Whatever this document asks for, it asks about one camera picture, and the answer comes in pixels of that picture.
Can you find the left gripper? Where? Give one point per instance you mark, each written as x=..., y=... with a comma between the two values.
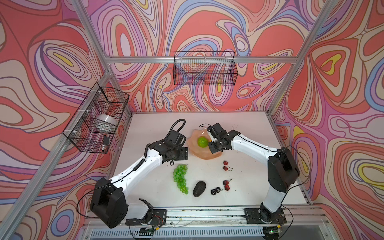
x=184, y=154

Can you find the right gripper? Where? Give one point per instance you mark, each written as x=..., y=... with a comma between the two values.
x=212, y=148

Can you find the green bumpy fruit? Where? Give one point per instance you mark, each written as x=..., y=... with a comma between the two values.
x=202, y=142

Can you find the red cherry pair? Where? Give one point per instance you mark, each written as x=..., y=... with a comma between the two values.
x=226, y=166
x=226, y=184

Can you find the green grape bunch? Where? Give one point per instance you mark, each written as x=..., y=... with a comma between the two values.
x=179, y=178

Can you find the dark avocado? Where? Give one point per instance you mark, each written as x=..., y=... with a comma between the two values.
x=199, y=189

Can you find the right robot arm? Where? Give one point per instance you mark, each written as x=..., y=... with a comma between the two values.
x=283, y=170

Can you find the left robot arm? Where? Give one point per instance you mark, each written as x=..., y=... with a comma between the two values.
x=109, y=201

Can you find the pink wavy fruit bowl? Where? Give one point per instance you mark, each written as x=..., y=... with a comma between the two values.
x=202, y=153

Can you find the black cherry pair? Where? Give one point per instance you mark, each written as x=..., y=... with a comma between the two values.
x=215, y=191

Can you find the white tape roll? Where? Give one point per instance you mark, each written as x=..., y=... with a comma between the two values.
x=107, y=119

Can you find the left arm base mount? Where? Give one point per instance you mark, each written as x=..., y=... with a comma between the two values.
x=154, y=218

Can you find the black wire basket back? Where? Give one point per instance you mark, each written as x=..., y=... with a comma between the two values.
x=207, y=68

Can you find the black wire basket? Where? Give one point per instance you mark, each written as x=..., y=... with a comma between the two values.
x=88, y=134
x=207, y=68

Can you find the black wire basket left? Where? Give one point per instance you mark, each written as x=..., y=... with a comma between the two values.
x=88, y=134

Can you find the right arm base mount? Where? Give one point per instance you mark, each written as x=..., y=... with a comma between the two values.
x=263, y=216

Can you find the aluminium front rail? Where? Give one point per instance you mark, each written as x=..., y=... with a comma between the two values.
x=289, y=215

